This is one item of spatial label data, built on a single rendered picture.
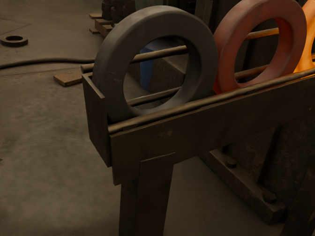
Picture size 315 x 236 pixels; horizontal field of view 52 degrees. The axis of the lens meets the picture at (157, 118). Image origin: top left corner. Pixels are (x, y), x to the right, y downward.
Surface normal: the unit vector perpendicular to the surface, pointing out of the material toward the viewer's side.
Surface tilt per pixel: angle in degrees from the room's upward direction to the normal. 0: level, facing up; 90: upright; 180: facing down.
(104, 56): 64
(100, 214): 0
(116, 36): 48
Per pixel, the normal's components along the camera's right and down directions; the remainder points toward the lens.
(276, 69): -0.68, -0.32
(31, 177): 0.10, -0.86
